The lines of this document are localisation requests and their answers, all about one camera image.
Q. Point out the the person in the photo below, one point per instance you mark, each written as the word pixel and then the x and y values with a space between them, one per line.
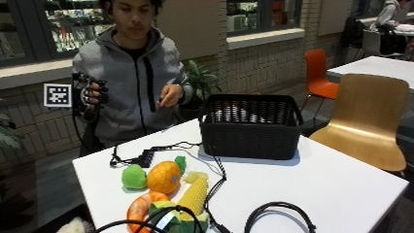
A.
pixel 130 97

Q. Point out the white marker cube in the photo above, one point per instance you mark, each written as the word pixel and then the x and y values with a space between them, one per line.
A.
pixel 58 95

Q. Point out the green potted plant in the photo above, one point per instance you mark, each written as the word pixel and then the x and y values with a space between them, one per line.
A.
pixel 200 81

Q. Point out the black usb hub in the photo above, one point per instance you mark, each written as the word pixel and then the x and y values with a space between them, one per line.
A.
pixel 147 158

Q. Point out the large dark-framed window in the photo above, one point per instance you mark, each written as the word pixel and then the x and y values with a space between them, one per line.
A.
pixel 74 29

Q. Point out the black woven basket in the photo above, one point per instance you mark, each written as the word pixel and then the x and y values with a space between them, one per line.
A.
pixel 251 136

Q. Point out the orange pineapple plush toy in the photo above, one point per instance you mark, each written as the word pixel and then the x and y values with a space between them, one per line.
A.
pixel 163 177

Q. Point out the yellow plush piece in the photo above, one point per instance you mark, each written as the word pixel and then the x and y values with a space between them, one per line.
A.
pixel 195 176

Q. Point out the green round plush toy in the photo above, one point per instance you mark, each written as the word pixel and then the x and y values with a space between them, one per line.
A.
pixel 134 177

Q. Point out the grey-green leafy plant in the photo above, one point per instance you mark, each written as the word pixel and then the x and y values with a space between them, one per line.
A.
pixel 9 137

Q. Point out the yellow corn plush toy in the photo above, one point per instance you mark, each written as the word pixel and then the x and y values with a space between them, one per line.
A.
pixel 194 195

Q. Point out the orange shrimp plush toy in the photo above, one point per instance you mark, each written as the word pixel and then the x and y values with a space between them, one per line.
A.
pixel 139 207

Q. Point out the small dark-framed window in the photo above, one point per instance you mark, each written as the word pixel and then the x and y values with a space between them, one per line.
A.
pixel 263 14

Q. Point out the orange chair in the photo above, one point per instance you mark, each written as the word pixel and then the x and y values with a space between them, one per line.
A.
pixel 319 77

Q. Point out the green leafy plush toy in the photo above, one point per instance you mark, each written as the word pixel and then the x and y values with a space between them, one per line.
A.
pixel 182 223

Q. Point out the white fluffy object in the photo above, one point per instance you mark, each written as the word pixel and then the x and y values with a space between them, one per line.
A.
pixel 76 226

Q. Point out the wooden chair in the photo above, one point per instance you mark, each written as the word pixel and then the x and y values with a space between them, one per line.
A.
pixel 367 123

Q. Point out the black coat on chair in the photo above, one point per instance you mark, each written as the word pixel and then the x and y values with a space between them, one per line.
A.
pixel 353 32

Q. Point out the white background table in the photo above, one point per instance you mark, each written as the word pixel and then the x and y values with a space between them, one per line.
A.
pixel 380 68

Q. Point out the black bag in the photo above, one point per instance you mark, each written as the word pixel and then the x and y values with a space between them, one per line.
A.
pixel 392 41

